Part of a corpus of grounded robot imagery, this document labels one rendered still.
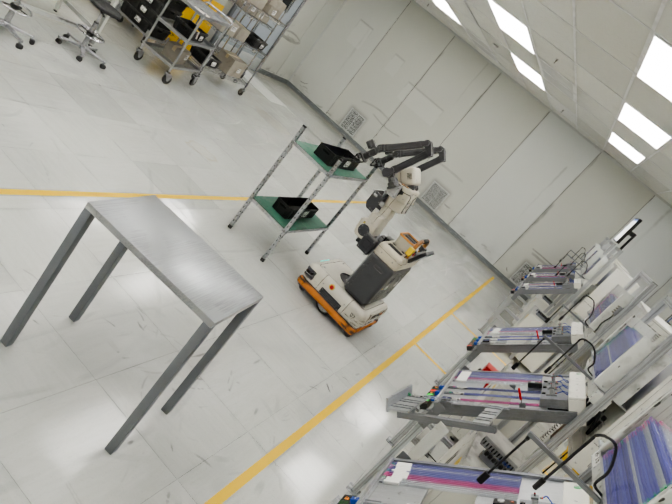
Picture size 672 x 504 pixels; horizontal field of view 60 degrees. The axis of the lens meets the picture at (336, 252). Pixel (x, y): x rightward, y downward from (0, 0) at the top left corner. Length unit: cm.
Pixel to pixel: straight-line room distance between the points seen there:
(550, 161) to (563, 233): 138
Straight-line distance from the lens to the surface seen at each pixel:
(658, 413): 229
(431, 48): 1259
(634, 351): 310
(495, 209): 1194
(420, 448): 301
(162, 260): 241
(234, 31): 878
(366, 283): 474
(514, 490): 235
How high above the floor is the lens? 195
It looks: 18 degrees down
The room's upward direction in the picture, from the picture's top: 40 degrees clockwise
